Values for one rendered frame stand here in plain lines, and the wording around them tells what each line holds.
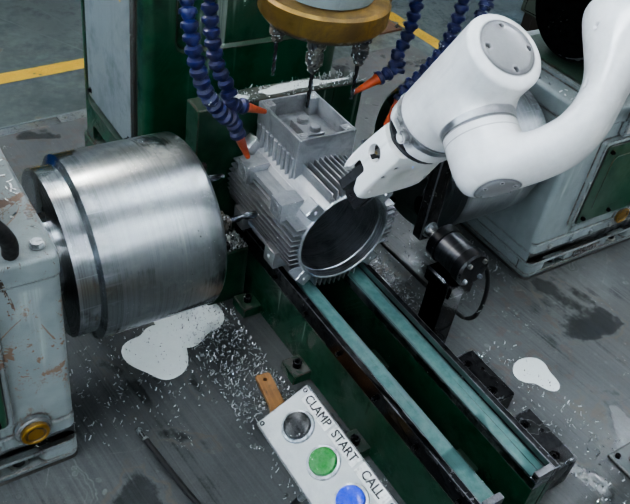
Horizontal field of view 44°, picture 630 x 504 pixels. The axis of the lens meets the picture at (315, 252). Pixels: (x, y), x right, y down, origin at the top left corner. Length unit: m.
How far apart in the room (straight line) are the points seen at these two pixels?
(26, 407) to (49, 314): 0.15
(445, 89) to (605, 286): 0.90
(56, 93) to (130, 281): 2.58
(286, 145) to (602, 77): 0.53
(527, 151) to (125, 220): 0.48
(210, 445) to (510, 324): 0.59
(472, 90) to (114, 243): 0.46
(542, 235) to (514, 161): 0.75
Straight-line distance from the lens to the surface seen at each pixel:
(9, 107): 3.43
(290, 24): 1.03
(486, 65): 0.74
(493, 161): 0.74
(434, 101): 0.79
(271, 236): 1.17
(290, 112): 1.24
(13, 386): 1.01
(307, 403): 0.85
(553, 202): 1.45
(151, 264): 0.97
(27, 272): 0.88
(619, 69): 0.77
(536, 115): 1.37
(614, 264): 1.68
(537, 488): 1.09
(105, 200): 0.96
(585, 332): 1.49
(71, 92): 3.52
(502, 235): 1.54
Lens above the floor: 1.73
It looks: 40 degrees down
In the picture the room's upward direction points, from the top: 10 degrees clockwise
